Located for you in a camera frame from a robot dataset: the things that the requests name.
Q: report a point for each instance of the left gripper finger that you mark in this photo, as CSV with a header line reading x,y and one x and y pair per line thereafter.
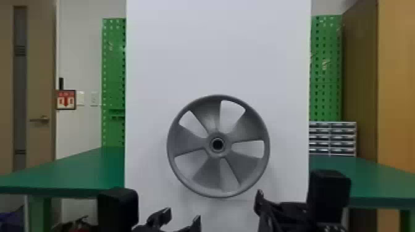
x,y
159,217

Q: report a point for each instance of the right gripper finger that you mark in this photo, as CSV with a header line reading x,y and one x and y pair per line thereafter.
x,y
194,226

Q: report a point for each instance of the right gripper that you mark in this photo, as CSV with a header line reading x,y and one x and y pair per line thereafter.
x,y
291,217

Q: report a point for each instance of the grey wheel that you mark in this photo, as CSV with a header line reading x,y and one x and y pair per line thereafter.
x,y
207,111

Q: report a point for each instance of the white drawer cabinet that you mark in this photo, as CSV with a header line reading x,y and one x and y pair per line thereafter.
x,y
332,138

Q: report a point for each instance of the white panel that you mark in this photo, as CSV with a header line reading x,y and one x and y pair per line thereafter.
x,y
214,48

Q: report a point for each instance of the wooden cupboard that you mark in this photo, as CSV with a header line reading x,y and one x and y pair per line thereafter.
x,y
389,81

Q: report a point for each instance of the beige door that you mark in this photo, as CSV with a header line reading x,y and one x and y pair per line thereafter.
x,y
32,81

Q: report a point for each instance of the white wall switch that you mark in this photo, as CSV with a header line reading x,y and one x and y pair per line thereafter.
x,y
94,98
80,98

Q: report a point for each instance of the red wall sign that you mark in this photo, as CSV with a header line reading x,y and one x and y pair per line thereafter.
x,y
66,99

